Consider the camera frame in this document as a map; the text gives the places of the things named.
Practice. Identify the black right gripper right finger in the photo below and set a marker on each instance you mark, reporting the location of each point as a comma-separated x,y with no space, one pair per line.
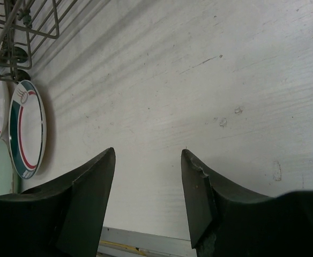
226,219

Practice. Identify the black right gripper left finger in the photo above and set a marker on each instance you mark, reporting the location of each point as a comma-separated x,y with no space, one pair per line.
62,217

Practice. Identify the mint green flower plate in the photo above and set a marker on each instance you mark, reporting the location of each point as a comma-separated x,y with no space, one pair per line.
9,179

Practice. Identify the white plate steam logo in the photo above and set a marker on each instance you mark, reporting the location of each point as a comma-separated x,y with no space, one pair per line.
27,129

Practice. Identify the grey wire dish rack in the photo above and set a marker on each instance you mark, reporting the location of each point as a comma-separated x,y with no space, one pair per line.
21,22

